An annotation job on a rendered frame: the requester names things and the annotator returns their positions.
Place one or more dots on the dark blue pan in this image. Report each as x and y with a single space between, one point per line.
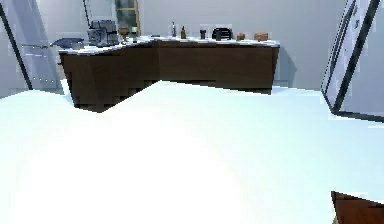
68 42

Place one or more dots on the reddish brown wooden furniture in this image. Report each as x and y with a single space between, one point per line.
358 208

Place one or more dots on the black cup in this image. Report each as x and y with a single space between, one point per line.
203 34

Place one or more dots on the wooden framed window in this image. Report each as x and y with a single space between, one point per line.
127 15

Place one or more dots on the dark brown kitchen counter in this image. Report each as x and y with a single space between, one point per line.
173 65

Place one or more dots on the small brown pot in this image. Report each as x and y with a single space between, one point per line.
240 36

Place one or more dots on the brown goblet cup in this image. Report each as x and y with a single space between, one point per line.
123 33

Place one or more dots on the brown glass bottle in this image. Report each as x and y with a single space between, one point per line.
183 33

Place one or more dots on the black toaster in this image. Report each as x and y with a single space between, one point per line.
221 34

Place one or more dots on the white fridge with black trim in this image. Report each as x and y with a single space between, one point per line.
353 60

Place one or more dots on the pale grey room door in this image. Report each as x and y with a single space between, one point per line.
35 50

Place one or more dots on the grey slim bottle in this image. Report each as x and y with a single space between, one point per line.
173 29

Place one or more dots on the grey coffee machine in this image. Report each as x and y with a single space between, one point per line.
103 32

